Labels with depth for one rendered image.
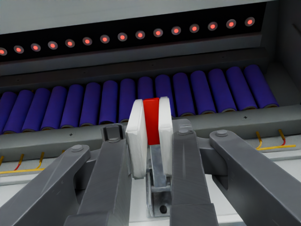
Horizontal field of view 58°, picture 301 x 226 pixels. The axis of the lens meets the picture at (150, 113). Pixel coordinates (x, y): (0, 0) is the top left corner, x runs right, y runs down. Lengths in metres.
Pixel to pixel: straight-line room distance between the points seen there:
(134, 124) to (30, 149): 0.15
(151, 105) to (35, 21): 0.09
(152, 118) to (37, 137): 0.13
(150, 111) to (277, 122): 0.12
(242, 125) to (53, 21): 0.18
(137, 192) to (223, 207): 0.07
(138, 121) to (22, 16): 0.09
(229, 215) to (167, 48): 0.19
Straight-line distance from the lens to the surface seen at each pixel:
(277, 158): 0.27
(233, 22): 0.33
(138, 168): 0.15
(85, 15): 0.18
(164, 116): 0.16
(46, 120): 0.30
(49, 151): 0.28
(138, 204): 0.24
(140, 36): 0.32
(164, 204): 0.24
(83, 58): 0.34
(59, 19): 0.18
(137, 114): 0.17
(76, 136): 0.27
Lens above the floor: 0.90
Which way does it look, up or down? 24 degrees down
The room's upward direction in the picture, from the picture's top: 7 degrees counter-clockwise
